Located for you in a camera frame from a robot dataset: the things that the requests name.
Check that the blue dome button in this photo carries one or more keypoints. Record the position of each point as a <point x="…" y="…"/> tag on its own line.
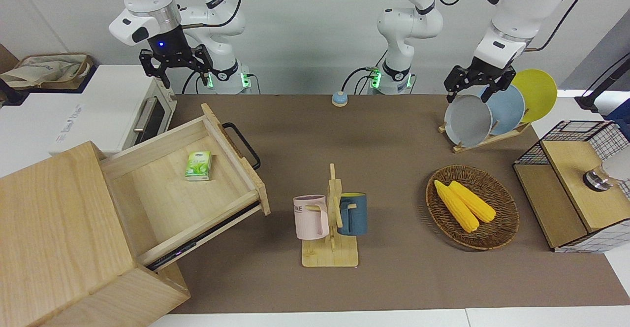
<point x="339" y="99"/>

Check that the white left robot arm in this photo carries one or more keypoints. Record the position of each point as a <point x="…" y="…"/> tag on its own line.
<point x="517" y="16"/>

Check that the brown wicker basket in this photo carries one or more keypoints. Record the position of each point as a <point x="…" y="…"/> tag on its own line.
<point x="502" y="228"/>

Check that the dark blue mug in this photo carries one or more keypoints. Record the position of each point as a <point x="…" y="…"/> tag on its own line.
<point x="357" y="216"/>

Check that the pink mug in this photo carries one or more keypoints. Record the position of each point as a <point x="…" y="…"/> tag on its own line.
<point x="307" y="218"/>

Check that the wooden plate rack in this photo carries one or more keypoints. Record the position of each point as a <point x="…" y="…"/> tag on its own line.
<point x="492" y="141"/>

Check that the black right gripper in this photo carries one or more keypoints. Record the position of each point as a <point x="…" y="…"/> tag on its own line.
<point x="170" y="51"/>

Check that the gray plate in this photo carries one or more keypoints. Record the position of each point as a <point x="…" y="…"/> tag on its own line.
<point x="467" y="120"/>

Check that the light wooden cabinet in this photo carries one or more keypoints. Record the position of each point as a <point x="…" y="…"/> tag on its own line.
<point x="59" y="238"/>

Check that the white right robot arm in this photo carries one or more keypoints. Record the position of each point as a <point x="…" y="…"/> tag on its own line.
<point x="147" y="2"/>

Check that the light blue plate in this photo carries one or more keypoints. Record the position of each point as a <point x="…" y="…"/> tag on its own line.
<point x="507" y="108"/>

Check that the black stand pole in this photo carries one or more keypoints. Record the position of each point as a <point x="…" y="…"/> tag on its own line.
<point x="603" y="83"/>

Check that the brown table mat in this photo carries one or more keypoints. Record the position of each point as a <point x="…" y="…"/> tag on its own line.
<point x="384" y="140"/>

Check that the green tissue pack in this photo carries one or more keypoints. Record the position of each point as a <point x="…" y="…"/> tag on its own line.
<point x="198" y="165"/>

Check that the beige tote bag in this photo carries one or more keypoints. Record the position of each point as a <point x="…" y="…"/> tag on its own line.
<point x="44" y="71"/>

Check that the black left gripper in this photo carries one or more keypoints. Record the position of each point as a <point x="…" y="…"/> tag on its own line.
<point x="485" y="71"/>

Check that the yellow corn cob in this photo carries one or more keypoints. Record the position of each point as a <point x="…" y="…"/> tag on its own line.
<point x="477" y="204"/>
<point x="457" y="209"/>

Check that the white toaster oven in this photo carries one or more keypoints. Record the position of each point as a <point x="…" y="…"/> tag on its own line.
<point x="108" y="110"/>

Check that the yellow plate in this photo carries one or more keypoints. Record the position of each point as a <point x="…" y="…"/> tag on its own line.
<point x="539" y="93"/>

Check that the wooden mug tree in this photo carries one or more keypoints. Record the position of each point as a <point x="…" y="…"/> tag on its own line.
<point x="330" y="255"/>

